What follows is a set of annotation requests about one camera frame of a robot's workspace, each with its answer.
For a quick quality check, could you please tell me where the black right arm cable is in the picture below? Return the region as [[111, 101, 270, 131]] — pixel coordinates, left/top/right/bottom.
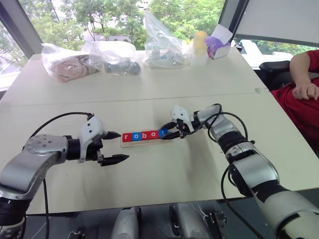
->
[[196, 103, 265, 239]]

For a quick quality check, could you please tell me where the dark window frame post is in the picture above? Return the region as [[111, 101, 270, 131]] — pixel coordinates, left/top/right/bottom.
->
[[220, 0, 250, 41], [0, 0, 43, 55]]

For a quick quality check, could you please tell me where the person in red shirt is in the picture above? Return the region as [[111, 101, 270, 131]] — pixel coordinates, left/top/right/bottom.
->
[[271, 49, 319, 158]]

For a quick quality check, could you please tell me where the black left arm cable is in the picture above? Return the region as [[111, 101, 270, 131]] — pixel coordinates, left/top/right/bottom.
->
[[27, 112, 96, 218]]

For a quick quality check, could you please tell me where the black clamp under table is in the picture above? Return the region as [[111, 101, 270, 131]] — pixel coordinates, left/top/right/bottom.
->
[[68, 230, 85, 239], [208, 211, 228, 239]]

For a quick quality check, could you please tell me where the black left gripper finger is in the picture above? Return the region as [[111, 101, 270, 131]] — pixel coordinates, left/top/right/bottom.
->
[[103, 130, 122, 140], [100, 154, 131, 167]]

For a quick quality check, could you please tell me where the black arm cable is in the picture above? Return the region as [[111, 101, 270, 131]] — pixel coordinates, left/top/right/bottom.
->
[[27, 112, 96, 218], [196, 103, 265, 239]]

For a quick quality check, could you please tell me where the grey window blind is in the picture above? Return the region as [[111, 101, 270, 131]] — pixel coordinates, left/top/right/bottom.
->
[[235, 0, 319, 47]]

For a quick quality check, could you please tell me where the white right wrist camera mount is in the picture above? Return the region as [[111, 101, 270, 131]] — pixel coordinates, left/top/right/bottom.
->
[[170, 105, 194, 134]]

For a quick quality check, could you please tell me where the plastic bag with pink cloth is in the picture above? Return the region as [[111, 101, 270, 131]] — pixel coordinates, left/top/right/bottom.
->
[[40, 42, 101, 83]]

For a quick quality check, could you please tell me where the plastic bag with white items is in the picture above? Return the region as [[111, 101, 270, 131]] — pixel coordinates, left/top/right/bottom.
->
[[143, 9, 190, 69]]

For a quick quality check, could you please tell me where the plastic bag with grey object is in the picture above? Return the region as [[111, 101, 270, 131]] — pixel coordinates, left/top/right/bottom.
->
[[89, 40, 142, 76]]

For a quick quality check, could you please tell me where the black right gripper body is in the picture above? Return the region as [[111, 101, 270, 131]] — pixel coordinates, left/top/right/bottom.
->
[[174, 119, 189, 139]]

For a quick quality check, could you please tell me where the yellow capped plastic bottle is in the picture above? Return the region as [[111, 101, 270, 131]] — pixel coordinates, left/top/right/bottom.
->
[[190, 30, 209, 67]]

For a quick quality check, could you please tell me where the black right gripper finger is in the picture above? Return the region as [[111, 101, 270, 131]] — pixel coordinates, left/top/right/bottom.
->
[[161, 131, 181, 140], [159, 121, 177, 132]]

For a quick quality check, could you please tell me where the black office chair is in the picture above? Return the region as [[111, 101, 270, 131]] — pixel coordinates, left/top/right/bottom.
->
[[259, 60, 295, 91]]

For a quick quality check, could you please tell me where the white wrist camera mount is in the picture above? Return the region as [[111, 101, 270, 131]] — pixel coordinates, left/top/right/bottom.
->
[[170, 105, 194, 134], [78, 115, 107, 164]]

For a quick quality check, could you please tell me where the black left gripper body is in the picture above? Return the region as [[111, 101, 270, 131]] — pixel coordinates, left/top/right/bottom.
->
[[85, 133, 106, 167]]

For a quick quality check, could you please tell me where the person's bare hand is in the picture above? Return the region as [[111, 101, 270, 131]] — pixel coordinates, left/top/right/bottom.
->
[[292, 83, 319, 101]]

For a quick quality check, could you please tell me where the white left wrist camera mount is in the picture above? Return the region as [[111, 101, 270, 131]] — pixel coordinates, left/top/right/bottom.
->
[[78, 115, 107, 164]]

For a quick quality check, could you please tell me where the wooden letter tray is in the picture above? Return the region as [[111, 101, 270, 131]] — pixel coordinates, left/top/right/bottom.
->
[[120, 133, 173, 148]]

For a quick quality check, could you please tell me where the grey rounded robot leg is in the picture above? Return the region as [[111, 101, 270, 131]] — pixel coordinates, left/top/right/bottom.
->
[[110, 207, 140, 239], [170, 202, 210, 239]]

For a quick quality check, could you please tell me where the purple and white box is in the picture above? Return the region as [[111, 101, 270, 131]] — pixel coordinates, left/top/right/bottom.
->
[[204, 24, 232, 60]]

